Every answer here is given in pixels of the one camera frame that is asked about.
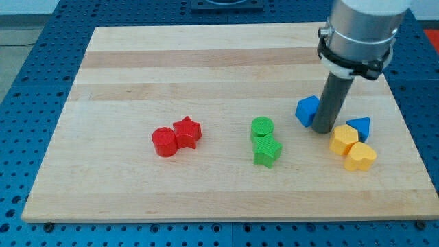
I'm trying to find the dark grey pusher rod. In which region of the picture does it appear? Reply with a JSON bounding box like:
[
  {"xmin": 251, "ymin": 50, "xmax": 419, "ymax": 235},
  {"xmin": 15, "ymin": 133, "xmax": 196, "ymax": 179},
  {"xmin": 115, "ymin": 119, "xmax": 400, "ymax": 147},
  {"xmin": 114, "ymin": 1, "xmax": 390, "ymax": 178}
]
[{"xmin": 311, "ymin": 72, "xmax": 353, "ymax": 134}]

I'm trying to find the blue triangle block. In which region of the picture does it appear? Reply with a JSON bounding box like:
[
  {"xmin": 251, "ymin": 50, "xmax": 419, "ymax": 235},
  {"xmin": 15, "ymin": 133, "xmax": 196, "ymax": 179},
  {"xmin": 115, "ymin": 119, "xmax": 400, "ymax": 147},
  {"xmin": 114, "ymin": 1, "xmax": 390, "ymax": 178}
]
[{"xmin": 346, "ymin": 117, "xmax": 370, "ymax": 142}]

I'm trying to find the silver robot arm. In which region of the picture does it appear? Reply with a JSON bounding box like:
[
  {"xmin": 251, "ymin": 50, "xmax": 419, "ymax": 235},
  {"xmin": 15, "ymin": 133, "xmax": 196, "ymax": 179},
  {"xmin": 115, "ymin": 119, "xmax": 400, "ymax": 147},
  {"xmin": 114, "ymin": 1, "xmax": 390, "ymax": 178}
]
[{"xmin": 311, "ymin": 0, "xmax": 411, "ymax": 134}]

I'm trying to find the blue cube block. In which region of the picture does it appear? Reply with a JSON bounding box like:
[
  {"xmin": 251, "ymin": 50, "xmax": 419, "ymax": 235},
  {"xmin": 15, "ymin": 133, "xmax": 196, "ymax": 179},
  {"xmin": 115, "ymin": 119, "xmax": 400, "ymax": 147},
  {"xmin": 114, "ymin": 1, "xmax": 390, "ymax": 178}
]
[{"xmin": 295, "ymin": 95, "xmax": 320, "ymax": 128}]

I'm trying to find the yellow hexagon block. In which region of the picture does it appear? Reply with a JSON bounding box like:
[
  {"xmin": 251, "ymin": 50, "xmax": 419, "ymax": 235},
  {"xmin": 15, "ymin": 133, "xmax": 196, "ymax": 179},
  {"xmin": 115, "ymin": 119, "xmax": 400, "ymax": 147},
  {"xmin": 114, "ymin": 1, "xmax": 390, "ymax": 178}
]
[{"xmin": 329, "ymin": 124, "xmax": 359, "ymax": 156}]

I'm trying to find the yellow heart block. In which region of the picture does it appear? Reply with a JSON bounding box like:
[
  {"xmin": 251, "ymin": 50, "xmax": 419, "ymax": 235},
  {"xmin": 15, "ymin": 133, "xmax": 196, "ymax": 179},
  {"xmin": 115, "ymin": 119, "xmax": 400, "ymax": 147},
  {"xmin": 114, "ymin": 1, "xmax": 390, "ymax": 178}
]
[{"xmin": 344, "ymin": 142, "xmax": 377, "ymax": 172}]

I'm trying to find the green cylinder block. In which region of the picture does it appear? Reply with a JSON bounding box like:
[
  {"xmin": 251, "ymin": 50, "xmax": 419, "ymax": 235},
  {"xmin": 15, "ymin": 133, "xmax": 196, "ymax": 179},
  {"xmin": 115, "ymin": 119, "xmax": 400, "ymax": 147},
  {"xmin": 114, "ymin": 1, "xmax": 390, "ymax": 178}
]
[{"xmin": 250, "ymin": 116, "xmax": 274, "ymax": 142}]

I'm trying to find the green star block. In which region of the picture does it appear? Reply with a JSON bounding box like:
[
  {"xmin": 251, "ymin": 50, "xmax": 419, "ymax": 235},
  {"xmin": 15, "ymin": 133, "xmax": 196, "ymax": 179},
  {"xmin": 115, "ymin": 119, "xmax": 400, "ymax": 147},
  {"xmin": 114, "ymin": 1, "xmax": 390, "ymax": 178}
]
[{"xmin": 252, "ymin": 134, "xmax": 283, "ymax": 169}]

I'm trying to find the red star block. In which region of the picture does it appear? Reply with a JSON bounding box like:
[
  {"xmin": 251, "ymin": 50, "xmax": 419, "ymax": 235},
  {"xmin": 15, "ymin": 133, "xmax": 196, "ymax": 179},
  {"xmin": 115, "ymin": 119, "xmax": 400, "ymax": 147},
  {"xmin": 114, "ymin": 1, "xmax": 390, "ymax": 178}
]
[{"xmin": 173, "ymin": 116, "xmax": 202, "ymax": 149}]

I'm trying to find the wooden board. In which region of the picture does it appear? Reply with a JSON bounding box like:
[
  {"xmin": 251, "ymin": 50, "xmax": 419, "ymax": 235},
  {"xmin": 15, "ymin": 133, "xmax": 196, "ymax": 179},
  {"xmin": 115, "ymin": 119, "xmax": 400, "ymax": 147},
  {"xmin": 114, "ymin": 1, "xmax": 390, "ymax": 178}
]
[{"xmin": 21, "ymin": 23, "xmax": 438, "ymax": 223}]

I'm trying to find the red cylinder block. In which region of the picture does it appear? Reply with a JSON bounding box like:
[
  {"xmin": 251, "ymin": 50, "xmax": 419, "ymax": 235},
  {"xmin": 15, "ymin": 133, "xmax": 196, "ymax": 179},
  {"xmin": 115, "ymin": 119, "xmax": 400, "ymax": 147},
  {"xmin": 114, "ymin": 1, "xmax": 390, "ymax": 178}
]
[{"xmin": 152, "ymin": 127, "xmax": 178, "ymax": 157}]

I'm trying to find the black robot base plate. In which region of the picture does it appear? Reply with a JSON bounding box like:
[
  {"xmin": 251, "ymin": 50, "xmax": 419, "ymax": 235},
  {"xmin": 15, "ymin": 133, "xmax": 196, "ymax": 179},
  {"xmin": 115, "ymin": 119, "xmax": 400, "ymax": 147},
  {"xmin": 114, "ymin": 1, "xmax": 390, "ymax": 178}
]
[{"xmin": 191, "ymin": 0, "xmax": 264, "ymax": 12}]

